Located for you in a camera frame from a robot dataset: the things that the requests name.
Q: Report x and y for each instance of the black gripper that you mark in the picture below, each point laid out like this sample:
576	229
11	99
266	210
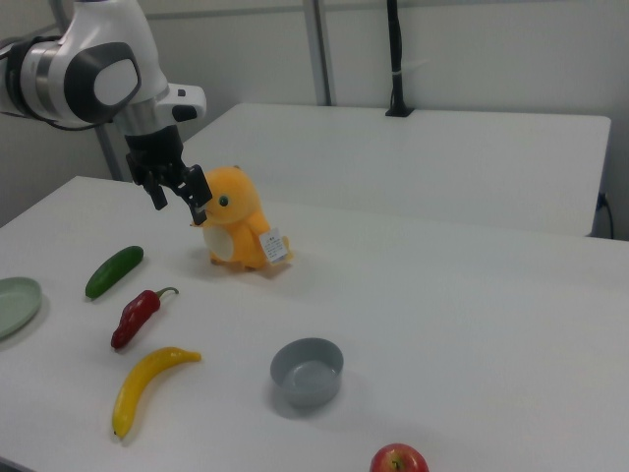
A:
153	150

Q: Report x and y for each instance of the red apple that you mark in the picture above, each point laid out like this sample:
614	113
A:
398	459

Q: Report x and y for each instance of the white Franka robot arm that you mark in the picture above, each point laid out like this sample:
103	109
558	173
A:
54	64

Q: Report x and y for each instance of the grey bowl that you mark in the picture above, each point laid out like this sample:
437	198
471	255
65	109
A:
307	373

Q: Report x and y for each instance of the orange plush toy animal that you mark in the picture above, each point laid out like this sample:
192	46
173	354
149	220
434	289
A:
238	221

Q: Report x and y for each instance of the green toy cucumber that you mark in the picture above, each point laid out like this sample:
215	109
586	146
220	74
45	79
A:
114	271

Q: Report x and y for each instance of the red toy chili pepper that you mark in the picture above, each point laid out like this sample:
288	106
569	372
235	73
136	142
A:
133	317

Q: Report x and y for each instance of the yellow toy banana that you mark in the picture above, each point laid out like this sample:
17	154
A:
142	381

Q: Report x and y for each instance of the pale green plate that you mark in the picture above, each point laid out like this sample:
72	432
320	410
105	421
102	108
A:
15	305

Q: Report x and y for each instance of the white background table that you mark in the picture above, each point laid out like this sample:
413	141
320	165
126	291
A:
417	162

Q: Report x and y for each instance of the black pole with clamp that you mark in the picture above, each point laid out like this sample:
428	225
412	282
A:
399	59

